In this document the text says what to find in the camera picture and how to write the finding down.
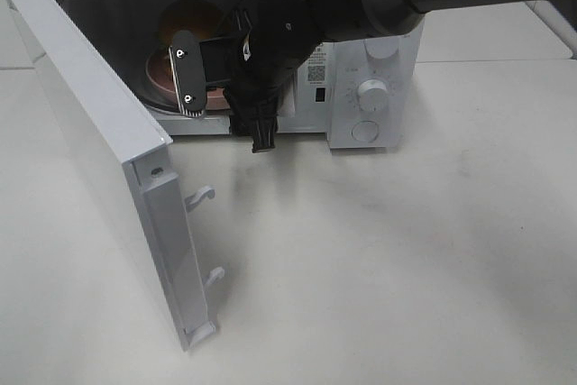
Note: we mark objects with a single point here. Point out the white round door button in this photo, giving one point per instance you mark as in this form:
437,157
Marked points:
365,131

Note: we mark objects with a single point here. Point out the burger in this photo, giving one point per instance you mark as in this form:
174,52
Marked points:
197,16

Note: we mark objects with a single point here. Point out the glass turntable plate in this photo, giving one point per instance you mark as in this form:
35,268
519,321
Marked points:
156,100

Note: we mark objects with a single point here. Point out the white power knob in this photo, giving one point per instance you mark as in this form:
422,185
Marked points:
381,48

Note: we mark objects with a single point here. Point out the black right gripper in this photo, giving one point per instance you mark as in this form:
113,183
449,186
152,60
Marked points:
253,65

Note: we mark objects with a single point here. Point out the pink plate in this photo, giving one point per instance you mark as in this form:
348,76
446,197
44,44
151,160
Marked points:
159,74

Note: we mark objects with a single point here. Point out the white microwave door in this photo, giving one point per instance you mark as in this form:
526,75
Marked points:
99,141

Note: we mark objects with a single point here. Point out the white timer knob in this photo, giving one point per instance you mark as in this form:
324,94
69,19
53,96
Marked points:
372,95

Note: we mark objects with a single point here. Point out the white microwave oven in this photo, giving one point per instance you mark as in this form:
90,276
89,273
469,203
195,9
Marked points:
124,33

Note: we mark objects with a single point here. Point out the white warning label sticker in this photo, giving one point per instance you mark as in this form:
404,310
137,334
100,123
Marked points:
317,66

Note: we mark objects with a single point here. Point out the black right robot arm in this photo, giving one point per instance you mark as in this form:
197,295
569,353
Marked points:
349,20

